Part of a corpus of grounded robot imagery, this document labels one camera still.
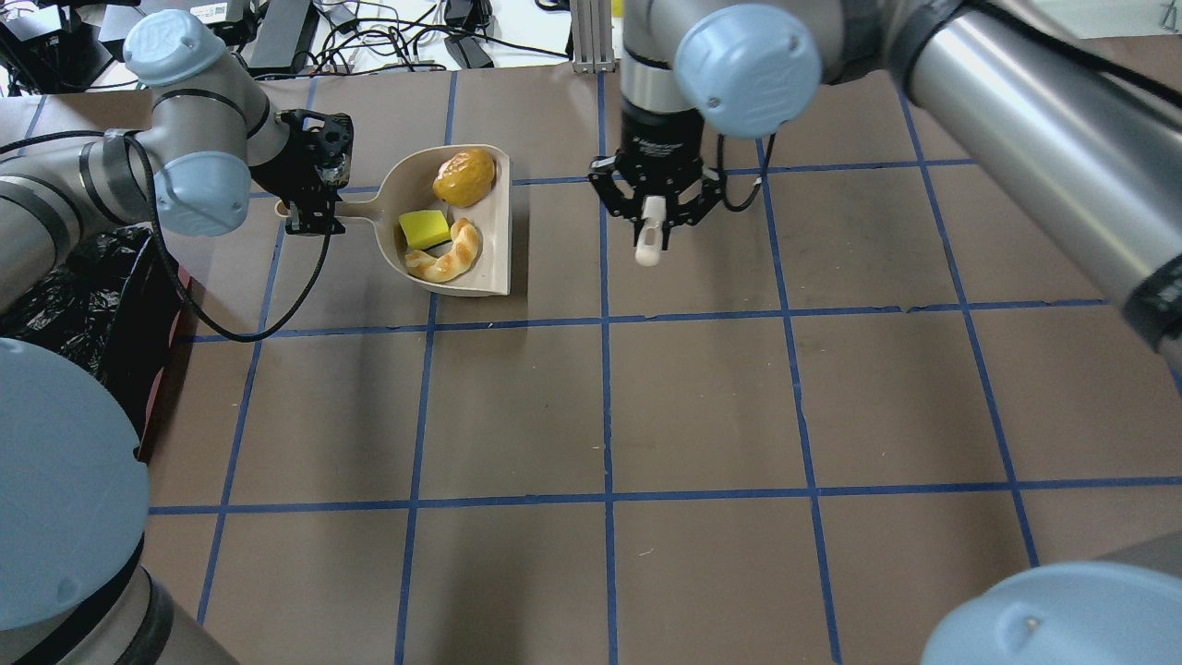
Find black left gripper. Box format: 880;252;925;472
249;109;355;236

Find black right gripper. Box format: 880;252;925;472
587;102;723;252

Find white brush black bristles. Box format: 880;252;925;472
634;195;668;268

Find beige plastic dustpan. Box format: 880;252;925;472
274;145;513;296

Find yellow sponge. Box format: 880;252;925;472
397;208;452;252

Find twisted bread croissant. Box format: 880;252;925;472
403;216;481;283

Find round golden bread roll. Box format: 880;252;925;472
431;148;496;208

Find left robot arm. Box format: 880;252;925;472
1;9;355;664

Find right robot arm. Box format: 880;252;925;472
587;1;1181;369

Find black bag lined bin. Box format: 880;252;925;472
1;227;190;463

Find black power adapter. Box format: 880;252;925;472
444;35;495;70

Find aluminium frame post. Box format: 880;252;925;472
570;0;617;73

